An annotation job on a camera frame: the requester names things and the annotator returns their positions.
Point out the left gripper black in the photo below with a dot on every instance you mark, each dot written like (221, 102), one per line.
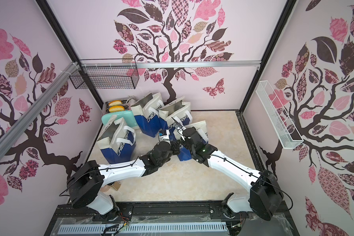
(175, 146)

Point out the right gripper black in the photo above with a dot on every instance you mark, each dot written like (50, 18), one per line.
(186, 134)

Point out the takeout bag blue beige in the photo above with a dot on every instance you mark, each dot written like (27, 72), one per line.
(117, 141)
(201, 127)
(175, 113)

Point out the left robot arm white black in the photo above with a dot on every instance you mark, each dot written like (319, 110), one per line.
(85, 185)

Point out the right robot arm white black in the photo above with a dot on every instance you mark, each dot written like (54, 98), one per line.
(264, 195)

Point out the small jar with dark lid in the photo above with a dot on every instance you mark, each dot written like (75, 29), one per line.
(113, 186)

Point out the mint green toaster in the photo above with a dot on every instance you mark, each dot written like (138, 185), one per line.
(127, 114)

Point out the front bread slice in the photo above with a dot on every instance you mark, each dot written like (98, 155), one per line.
(114, 109)

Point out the bread slice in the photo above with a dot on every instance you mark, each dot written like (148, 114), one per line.
(114, 103)
(114, 109)

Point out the rear bread slice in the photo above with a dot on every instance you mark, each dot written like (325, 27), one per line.
(114, 103)

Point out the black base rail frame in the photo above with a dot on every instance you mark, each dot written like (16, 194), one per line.
(244, 223)

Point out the black wire basket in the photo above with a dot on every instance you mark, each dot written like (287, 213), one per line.
(118, 75)

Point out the white wire shelf basket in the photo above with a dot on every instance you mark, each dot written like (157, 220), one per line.
(283, 124)

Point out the white slotted cable duct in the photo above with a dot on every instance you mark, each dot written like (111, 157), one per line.
(141, 228)

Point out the aluminium rail left wall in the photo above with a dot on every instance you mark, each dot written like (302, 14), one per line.
(20, 126)

